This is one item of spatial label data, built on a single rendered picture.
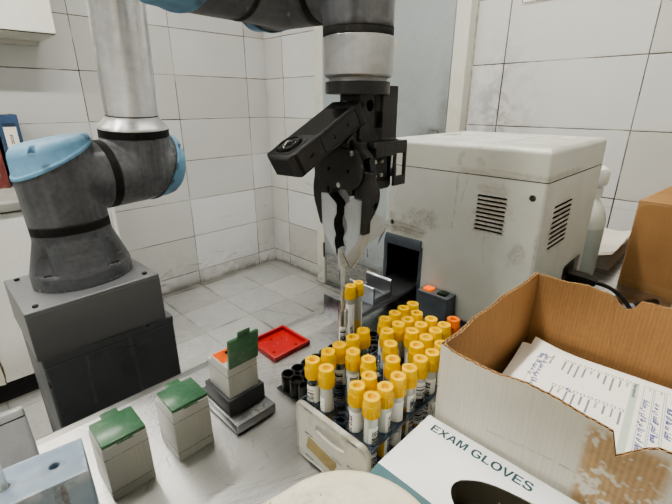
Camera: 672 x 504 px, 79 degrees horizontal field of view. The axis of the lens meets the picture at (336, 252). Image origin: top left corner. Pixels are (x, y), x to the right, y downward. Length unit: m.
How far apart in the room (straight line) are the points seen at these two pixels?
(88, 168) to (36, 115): 1.91
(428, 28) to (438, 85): 0.26
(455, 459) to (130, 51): 0.72
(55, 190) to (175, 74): 2.21
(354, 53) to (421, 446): 0.38
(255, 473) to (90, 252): 0.44
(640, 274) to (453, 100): 1.34
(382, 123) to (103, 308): 0.51
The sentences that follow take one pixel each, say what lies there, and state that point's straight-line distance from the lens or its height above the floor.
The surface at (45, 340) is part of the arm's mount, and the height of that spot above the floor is 0.91.
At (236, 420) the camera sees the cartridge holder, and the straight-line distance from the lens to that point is 0.52.
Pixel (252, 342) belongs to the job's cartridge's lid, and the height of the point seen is 0.98.
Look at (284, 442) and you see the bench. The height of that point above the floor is 0.87.
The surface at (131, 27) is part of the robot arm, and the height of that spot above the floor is 1.34.
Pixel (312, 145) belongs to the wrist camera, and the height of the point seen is 1.19.
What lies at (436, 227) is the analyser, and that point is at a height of 1.03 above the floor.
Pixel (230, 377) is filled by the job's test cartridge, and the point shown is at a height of 0.94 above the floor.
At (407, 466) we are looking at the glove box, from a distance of 0.39.
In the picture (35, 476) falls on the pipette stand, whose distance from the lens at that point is 0.40.
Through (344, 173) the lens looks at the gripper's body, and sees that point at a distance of 0.46.
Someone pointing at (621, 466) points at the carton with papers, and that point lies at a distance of 0.38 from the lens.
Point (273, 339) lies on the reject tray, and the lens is 0.67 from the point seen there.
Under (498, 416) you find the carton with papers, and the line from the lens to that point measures 0.40.
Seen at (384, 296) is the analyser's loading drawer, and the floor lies 0.92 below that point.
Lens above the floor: 1.23
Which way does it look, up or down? 20 degrees down
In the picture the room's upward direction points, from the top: straight up
